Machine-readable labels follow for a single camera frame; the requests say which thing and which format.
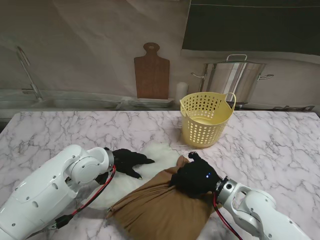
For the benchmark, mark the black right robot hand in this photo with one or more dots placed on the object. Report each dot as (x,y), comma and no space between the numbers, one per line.
(197,178)

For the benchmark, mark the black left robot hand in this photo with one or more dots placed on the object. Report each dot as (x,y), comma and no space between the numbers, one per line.
(127,162)

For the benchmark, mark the white pillow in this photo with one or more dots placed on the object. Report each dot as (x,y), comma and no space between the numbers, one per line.
(155,155)

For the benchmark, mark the brown pillowcase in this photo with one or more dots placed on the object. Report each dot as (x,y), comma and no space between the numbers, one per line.
(162,207)

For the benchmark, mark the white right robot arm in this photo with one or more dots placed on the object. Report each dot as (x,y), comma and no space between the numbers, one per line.
(255,212)

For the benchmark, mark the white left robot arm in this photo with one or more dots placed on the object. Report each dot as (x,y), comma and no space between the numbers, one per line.
(45,195)

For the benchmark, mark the yellow perforated laundry basket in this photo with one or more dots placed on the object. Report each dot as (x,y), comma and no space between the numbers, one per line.
(222,112)

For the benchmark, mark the stack of white plates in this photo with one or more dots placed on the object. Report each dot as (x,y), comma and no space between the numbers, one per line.
(150,102)

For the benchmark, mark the steel kitchen sink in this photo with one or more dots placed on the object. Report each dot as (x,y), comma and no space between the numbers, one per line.
(62,103)

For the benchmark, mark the white cylindrical candle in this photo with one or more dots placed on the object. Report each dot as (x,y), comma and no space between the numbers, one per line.
(181,91)

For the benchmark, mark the brown wooden cutting board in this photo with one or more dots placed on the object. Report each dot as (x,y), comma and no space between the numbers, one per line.
(151,75)

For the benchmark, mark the large steel stock pot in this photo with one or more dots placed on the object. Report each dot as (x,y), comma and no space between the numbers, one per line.
(237,80)

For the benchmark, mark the chrome kitchen faucet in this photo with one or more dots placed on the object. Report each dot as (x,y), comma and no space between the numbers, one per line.
(38,95)

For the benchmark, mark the black stove grate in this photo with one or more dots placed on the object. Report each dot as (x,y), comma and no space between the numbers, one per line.
(300,108)

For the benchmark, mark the dark range hood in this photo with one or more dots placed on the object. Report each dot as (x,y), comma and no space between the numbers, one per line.
(250,25)

